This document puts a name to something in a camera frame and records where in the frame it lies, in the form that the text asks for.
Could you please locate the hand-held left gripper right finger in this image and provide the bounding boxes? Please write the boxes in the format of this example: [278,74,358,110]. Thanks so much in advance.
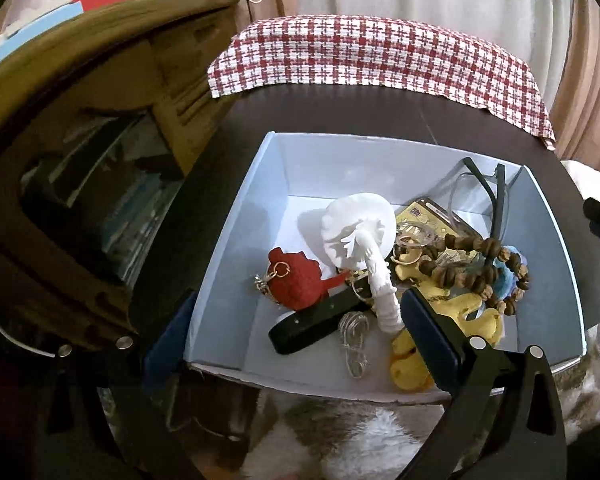
[400,287,568,480]

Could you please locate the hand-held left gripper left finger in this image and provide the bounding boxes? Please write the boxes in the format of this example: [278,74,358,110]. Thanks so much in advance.
[35,287,203,480]

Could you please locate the bright yellow toy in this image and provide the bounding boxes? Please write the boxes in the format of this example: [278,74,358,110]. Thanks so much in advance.
[389,325,436,392]

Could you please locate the pale yellow figure keychain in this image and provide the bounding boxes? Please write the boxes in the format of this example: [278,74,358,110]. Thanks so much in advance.
[392,255,506,347]

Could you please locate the light blue charm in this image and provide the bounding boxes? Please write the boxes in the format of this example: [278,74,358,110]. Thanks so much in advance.
[490,245,531,302]

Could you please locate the eyeglasses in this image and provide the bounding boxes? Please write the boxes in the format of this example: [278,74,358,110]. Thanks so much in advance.
[447,156,511,261]

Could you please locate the clear round keyring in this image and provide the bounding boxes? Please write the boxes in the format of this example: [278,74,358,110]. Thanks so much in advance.
[394,220,438,254]

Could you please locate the wooden bead bracelet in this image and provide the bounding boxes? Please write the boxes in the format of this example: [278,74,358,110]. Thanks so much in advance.
[420,232,532,317]

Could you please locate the black strap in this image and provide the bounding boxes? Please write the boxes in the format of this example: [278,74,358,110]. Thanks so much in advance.
[268,275,381,356]

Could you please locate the yellow card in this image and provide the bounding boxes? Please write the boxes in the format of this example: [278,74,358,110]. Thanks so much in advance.
[395,199,481,263]

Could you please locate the red crochet keychain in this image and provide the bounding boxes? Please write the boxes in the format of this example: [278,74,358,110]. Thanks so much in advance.
[252,246,351,307]

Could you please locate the white mushroom figure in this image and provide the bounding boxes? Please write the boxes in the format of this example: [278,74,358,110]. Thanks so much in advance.
[320,192,406,336]

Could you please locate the light blue cardboard box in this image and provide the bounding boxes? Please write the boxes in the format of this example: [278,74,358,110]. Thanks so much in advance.
[184,131,588,406]

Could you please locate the white bedding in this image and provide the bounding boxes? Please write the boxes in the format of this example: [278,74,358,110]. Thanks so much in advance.
[562,160,600,197]

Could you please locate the brown white furry blanket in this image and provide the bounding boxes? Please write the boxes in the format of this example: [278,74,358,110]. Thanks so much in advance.
[100,355,600,480]

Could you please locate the row of books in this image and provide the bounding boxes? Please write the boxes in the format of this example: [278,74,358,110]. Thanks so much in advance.
[20,110,182,282]

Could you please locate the red white checkered cloth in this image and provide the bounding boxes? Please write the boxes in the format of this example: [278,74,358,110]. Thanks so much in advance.
[207,15,557,152]

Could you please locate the brown wooden cabinet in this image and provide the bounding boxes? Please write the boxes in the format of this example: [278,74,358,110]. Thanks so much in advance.
[0,0,242,357]

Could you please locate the light blue book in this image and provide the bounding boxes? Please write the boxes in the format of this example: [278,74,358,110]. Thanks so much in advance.
[0,2,86,79]

